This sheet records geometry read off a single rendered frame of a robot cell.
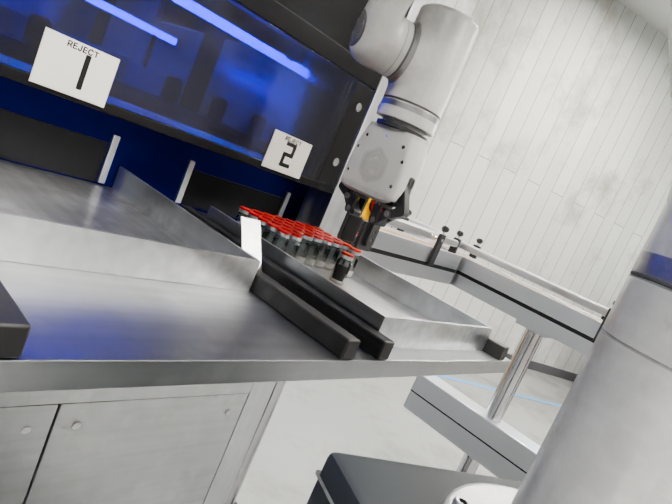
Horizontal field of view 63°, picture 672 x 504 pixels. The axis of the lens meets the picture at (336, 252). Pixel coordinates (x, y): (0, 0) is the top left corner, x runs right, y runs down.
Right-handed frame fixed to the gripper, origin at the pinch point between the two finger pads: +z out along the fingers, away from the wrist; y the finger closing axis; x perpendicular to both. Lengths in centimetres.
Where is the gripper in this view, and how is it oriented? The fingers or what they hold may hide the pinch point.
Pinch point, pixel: (358, 231)
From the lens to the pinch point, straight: 78.5
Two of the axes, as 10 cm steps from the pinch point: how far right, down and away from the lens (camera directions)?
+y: 6.7, 3.8, -6.4
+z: -3.9, 9.1, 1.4
